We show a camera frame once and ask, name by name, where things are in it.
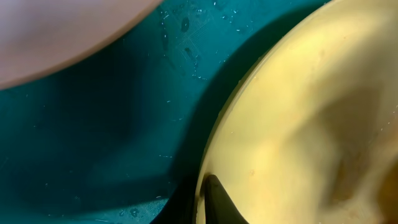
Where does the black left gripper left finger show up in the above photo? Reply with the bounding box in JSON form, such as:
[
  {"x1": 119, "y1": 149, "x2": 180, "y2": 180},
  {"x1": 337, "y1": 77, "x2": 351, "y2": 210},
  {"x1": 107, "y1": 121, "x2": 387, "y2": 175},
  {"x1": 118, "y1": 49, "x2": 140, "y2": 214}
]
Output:
[{"x1": 150, "y1": 177, "x2": 197, "y2": 224}]

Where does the yellow plate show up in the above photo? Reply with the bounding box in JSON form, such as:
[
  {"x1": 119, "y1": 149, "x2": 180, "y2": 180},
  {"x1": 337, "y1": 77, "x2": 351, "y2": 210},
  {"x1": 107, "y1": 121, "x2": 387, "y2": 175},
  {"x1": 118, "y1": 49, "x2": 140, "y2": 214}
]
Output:
[{"x1": 193, "y1": 0, "x2": 397, "y2": 223}]

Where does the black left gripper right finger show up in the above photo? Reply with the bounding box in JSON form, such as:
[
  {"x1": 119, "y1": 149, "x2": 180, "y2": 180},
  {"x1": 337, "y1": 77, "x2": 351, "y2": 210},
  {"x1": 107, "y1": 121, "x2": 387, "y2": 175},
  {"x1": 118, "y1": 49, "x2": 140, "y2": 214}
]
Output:
[{"x1": 204, "y1": 174, "x2": 248, "y2": 224}]

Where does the white plate with sauce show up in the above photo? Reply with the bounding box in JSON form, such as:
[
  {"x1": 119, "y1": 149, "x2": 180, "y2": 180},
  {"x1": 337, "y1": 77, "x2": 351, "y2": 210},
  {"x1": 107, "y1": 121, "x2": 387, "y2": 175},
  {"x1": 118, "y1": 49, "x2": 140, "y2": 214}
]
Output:
[{"x1": 1, "y1": 0, "x2": 162, "y2": 89}]

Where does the teal plastic tray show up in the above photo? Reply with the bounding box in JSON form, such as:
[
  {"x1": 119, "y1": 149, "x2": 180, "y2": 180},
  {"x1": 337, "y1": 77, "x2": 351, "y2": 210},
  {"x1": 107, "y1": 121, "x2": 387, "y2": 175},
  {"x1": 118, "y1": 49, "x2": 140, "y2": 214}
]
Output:
[{"x1": 1, "y1": 0, "x2": 324, "y2": 223}]

